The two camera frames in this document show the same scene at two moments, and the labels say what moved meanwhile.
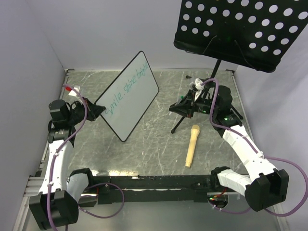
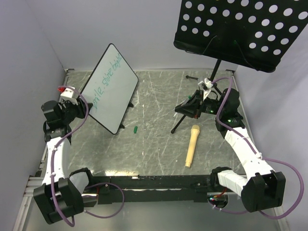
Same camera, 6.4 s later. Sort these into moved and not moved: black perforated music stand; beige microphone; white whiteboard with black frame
Moved: white whiteboard with black frame
Not moved: black perforated music stand; beige microphone
